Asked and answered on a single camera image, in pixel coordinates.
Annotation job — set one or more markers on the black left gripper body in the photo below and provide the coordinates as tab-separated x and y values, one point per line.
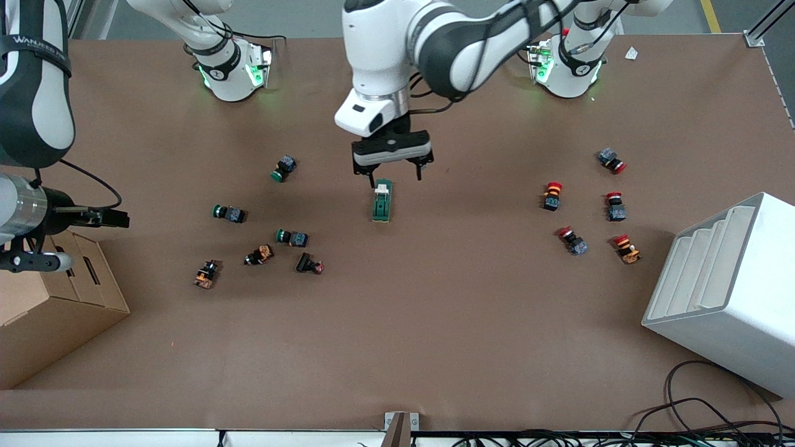
399	128

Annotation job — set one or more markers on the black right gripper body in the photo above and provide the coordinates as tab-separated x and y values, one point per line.
59	203

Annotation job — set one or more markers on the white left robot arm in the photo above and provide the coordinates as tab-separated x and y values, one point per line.
385	37

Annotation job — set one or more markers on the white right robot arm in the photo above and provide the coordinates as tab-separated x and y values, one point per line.
37	93

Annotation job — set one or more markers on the brown cardboard box with slots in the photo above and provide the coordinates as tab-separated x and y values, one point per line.
56	323

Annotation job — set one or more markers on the red push button grey body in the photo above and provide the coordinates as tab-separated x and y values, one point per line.
572	241
615	208
612	160

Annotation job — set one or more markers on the red emergency button orange body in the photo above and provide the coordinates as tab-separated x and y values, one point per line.
626	249

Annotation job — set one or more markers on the small white paper scrap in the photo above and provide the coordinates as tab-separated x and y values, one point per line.
631	53

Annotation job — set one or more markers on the white stepped sorting box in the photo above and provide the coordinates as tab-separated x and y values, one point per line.
739	310

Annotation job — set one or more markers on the green push button switch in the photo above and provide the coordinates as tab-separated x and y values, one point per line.
292	237
284	168
228	213

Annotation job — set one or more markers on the black switch small red button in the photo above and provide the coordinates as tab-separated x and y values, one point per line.
308	263

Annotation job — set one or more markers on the black knob orange selector switch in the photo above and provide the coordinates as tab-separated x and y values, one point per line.
259	254
206	274

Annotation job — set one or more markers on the aluminium frame profile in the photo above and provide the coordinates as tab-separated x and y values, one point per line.
754	38
76	15

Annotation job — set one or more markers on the white table edge rail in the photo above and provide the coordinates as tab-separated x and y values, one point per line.
124	438

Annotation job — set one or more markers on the grey metal bracket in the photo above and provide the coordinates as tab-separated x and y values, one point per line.
415	421

